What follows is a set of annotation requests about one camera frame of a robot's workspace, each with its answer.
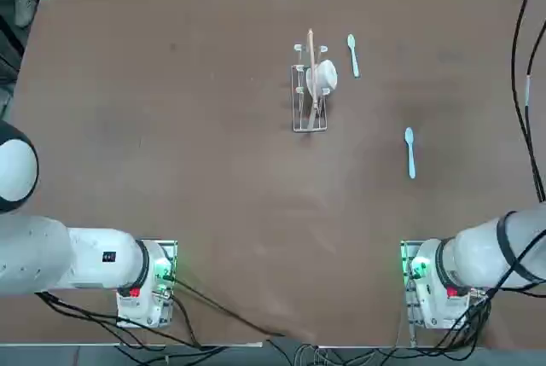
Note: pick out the blue plastic spoon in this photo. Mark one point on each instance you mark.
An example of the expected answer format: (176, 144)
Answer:
(410, 157)

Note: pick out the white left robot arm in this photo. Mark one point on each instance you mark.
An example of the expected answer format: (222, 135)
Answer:
(85, 255)

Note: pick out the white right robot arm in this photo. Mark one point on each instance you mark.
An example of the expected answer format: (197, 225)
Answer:
(469, 255)

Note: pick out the green plastic spoon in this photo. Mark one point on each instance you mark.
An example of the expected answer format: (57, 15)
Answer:
(354, 59)

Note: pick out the white cup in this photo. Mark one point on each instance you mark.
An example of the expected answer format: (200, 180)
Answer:
(327, 76)

